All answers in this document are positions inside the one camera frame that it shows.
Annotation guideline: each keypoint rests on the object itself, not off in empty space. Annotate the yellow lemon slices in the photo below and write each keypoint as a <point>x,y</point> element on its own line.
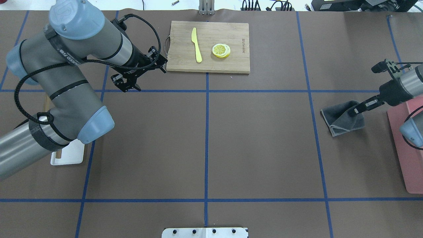
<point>221,50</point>

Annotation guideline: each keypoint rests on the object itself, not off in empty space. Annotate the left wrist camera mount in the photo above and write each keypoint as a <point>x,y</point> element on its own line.
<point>155,60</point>

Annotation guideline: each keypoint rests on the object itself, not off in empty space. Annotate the pink plastic bin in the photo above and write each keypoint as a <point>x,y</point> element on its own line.
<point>410,159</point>

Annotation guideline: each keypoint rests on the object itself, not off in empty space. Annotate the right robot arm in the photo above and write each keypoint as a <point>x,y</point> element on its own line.
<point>406,84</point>

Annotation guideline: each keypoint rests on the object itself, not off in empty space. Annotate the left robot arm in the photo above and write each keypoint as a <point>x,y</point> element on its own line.
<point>77,33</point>

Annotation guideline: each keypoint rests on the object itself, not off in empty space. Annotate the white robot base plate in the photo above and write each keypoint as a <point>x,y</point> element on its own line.
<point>206,232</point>

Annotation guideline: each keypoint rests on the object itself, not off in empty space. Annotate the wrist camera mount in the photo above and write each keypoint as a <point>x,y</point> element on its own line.
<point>393,68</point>
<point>155,60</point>

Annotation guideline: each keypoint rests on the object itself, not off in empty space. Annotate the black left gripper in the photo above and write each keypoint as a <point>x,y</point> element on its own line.
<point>137,60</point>

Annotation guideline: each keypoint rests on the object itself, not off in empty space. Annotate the bamboo cutting board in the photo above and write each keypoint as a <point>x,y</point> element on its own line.
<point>181,53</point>

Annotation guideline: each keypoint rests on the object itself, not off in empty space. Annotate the yellow plastic knife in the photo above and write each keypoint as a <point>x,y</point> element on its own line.
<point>198,56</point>

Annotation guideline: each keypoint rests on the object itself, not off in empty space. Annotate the grey wiping cloth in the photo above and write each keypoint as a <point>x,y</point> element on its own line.
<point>338,118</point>

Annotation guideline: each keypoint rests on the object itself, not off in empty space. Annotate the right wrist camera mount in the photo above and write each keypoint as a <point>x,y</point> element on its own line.
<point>393,68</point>

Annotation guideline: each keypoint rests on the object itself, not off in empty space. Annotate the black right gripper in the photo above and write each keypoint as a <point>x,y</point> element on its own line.
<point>391,91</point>

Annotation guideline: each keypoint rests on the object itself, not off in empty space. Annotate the aluminium camera post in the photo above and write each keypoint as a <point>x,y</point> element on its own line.
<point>206,7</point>

